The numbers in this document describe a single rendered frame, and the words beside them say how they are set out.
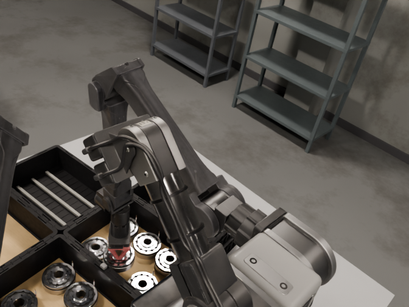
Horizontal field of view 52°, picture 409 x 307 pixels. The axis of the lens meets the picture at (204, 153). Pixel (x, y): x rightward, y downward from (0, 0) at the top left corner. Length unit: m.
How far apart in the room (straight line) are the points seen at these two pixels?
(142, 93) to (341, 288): 1.26
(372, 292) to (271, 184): 1.62
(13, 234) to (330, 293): 1.23
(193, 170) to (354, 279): 1.20
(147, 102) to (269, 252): 0.41
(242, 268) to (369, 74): 3.63
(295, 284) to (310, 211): 2.57
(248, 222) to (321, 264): 0.15
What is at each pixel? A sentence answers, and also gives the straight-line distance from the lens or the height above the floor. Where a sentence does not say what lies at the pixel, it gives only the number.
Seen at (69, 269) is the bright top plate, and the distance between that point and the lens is 1.49.
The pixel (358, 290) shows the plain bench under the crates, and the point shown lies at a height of 0.70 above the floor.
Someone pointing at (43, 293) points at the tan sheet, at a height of 0.83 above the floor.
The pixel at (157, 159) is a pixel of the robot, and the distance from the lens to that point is 0.50.
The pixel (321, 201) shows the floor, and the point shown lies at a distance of 3.37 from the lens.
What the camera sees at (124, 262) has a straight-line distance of 1.42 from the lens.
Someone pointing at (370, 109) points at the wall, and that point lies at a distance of 4.27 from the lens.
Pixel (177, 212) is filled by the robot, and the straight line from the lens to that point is 0.52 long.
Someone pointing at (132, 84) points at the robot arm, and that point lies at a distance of 0.91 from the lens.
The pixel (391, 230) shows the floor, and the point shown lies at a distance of 3.43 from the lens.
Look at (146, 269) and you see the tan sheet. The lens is 1.52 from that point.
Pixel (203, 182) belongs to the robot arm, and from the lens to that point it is 0.87.
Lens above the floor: 2.04
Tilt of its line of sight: 36 degrees down
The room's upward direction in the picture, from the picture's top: 12 degrees clockwise
